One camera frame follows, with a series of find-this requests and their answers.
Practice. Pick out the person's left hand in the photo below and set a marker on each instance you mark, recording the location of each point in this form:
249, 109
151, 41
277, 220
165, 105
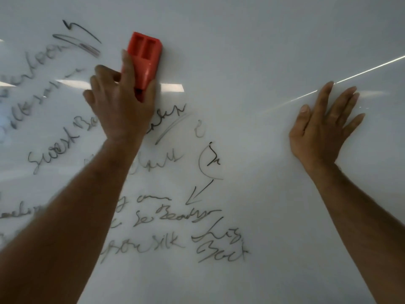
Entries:
121, 113

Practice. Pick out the person's right hand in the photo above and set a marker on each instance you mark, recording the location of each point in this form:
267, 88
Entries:
318, 139

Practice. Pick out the person's left middle finger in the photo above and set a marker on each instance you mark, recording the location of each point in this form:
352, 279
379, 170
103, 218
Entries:
106, 72

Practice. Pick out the person's right thumb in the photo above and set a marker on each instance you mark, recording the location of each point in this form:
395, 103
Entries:
300, 120

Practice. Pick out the person's left little finger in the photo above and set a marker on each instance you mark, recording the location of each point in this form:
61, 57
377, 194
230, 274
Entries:
88, 97

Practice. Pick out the person's right little finger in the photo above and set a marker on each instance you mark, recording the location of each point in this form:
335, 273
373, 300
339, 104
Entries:
354, 125

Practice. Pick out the person's right middle finger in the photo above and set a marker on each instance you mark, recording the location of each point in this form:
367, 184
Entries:
342, 102

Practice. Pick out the person's left thumb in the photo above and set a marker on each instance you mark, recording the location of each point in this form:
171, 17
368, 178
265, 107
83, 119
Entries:
151, 93

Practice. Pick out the red whiteboard eraser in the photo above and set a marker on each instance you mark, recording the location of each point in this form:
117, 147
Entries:
147, 63

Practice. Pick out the person's right forearm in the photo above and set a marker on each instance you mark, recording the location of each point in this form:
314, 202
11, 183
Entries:
360, 224

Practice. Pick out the person's left forearm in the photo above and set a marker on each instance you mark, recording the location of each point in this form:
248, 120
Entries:
63, 231

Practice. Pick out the white whiteboard with black writing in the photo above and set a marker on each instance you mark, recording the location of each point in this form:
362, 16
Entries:
253, 47

